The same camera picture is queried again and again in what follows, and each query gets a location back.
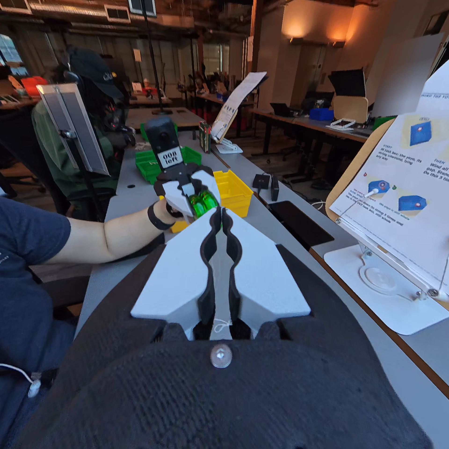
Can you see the person's left forearm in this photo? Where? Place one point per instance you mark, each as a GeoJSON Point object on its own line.
{"type": "Point", "coordinates": [115, 238]}

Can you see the operator in navy shirt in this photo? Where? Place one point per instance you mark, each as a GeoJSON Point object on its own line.
{"type": "Point", "coordinates": [24, 280]}

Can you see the white folding stand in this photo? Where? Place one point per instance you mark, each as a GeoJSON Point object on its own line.
{"type": "Point", "coordinates": [339, 125]}

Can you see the instruction sheet on wooden stand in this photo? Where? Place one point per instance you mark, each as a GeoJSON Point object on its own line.
{"type": "Point", "coordinates": [386, 168]}
{"type": "Point", "coordinates": [238, 94]}

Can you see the wooden board with black flap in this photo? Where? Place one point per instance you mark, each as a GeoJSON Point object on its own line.
{"type": "Point", "coordinates": [350, 108]}

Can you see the person's left hand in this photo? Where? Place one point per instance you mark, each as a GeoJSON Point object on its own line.
{"type": "Point", "coordinates": [162, 210]}

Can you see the black power adapter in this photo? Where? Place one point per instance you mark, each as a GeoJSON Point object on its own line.
{"type": "Point", "coordinates": [261, 181]}

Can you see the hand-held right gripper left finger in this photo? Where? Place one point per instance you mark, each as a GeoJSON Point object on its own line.
{"type": "Point", "coordinates": [168, 280]}

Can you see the red tool case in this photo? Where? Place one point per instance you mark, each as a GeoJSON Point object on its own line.
{"type": "Point", "coordinates": [33, 85]}

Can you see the blue plastic bin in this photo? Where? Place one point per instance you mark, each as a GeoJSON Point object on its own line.
{"type": "Point", "coordinates": [321, 114]}

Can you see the yellow plastic bin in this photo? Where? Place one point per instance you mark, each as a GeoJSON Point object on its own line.
{"type": "Point", "coordinates": [233, 193]}

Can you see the black desk mat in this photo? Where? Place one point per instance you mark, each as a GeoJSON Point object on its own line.
{"type": "Point", "coordinates": [301, 224]}

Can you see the wall lamp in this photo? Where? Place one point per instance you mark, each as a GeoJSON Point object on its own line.
{"type": "Point", "coordinates": [338, 44]}
{"type": "Point", "coordinates": [296, 40]}

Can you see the light panel on tall stand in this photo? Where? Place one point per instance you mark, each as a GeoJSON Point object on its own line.
{"type": "Point", "coordinates": [142, 6]}

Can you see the black rectangular box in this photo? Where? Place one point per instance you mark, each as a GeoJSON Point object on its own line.
{"type": "Point", "coordinates": [274, 187]}

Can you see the black office chair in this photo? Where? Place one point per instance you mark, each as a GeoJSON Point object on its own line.
{"type": "Point", "coordinates": [17, 140]}

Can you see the silver ceiling duct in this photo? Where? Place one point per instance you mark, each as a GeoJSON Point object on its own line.
{"type": "Point", "coordinates": [87, 14]}

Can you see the green yoyo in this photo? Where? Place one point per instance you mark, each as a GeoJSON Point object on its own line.
{"type": "Point", "coordinates": [201, 205]}

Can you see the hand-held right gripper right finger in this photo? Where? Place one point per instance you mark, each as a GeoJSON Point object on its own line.
{"type": "Point", "coordinates": [270, 280]}

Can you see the black laptop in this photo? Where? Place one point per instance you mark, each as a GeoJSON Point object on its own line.
{"type": "Point", "coordinates": [281, 109]}

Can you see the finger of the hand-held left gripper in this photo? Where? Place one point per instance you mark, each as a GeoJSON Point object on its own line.
{"type": "Point", "coordinates": [179, 200]}
{"type": "Point", "coordinates": [208, 182]}

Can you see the small dark carton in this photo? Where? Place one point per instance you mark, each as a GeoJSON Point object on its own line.
{"type": "Point", "coordinates": [205, 136]}

